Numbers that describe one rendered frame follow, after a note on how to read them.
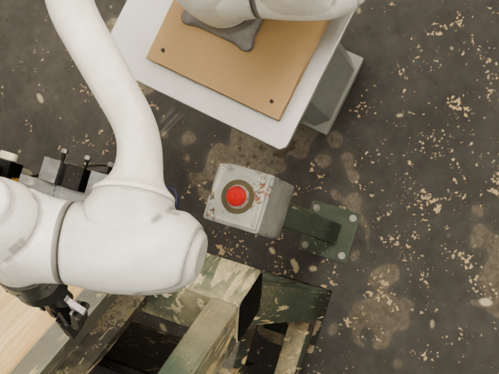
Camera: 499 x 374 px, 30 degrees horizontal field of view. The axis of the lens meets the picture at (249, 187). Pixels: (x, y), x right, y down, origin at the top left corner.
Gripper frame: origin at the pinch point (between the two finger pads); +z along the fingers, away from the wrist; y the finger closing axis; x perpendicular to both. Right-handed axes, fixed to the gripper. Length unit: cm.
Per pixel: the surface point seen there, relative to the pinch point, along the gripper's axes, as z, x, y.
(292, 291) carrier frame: 76, 45, 12
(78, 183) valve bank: 50, 36, -38
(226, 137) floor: 110, 90, -37
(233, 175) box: 27, 45, 0
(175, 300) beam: 42.3, 21.4, -1.2
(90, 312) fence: 34.1, 9.2, -11.6
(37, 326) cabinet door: 34.0, 1.9, -19.0
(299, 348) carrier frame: 110, 43, 14
